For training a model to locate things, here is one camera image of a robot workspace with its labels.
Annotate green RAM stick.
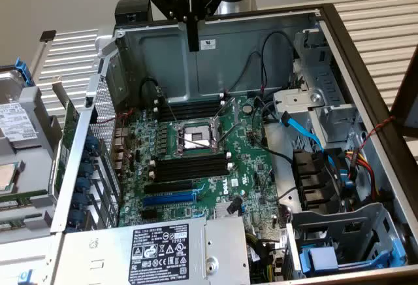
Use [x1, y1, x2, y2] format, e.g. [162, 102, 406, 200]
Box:
[0, 188, 49, 211]
[0, 218, 26, 231]

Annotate black box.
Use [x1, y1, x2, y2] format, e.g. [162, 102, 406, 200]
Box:
[114, 0, 154, 24]

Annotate open grey PC case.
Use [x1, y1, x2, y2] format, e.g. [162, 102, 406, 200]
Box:
[42, 2, 418, 285]

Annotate thin steel locking lever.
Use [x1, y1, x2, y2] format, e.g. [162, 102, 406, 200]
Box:
[155, 84, 180, 124]
[175, 134, 216, 152]

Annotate grey metal disk bay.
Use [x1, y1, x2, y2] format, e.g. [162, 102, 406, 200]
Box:
[272, 28, 362, 145]
[287, 202, 408, 280]

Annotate CPU socket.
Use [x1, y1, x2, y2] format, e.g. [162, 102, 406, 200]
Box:
[175, 120, 227, 159]

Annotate blue card retention clips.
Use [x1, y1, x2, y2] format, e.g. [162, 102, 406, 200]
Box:
[67, 133, 101, 234]

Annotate long black expansion slot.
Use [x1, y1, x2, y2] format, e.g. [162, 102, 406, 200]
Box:
[143, 179, 194, 195]

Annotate silver hard disk white label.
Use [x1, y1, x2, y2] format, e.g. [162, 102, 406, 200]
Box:
[0, 71, 39, 150]

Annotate green motherboard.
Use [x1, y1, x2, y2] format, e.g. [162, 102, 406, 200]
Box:
[112, 93, 282, 229]

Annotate blue expansion slot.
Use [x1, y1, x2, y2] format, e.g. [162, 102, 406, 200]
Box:
[141, 190, 198, 208]

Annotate dark framed panel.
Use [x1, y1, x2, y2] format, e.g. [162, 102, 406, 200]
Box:
[390, 44, 418, 139]

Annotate silver finned chipset heatsink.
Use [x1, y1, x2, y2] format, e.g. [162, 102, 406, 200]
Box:
[214, 199, 245, 222]

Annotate silver CPU chip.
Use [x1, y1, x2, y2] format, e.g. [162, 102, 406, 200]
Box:
[0, 163, 17, 192]

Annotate silver power supply unit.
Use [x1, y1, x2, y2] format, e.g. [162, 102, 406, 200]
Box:
[61, 215, 251, 285]

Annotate pale blue rectangular pad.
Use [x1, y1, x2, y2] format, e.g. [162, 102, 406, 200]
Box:
[308, 247, 339, 271]

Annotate blue plastic latch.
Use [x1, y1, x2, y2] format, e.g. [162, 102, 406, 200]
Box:
[18, 269, 34, 285]

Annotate thin black looped wire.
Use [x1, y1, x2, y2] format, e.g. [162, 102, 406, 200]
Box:
[260, 31, 296, 98]

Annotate red black twisted wire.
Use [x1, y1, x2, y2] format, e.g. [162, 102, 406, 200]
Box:
[97, 107, 135, 163]
[351, 116, 397, 168]

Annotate blue plastic disk bracket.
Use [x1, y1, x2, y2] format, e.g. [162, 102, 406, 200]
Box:
[14, 56, 36, 86]

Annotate blue flat SATA wire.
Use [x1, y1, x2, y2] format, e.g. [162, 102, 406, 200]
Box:
[280, 110, 337, 168]

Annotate green graphics card steel bracket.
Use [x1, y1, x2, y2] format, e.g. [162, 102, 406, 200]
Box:
[48, 75, 82, 197]

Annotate thick black wire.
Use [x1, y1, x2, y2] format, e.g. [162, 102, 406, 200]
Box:
[251, 97, 295, 163]

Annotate black wire plug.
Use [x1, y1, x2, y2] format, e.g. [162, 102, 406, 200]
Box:
[227, 195, 243, 216]

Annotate blue wire connector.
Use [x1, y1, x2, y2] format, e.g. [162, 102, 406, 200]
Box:
[338, 168, 355, 188]

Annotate red yellow black wire bundle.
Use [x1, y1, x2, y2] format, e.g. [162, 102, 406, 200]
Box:
[345, 149, 383, 201]

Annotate yellow black supply wire bundle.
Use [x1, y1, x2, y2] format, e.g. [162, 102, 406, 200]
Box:
[244, 231, 287, 285]

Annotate blue plastic bay bracket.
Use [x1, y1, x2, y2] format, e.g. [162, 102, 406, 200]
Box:
[299, 229, 408, 275]

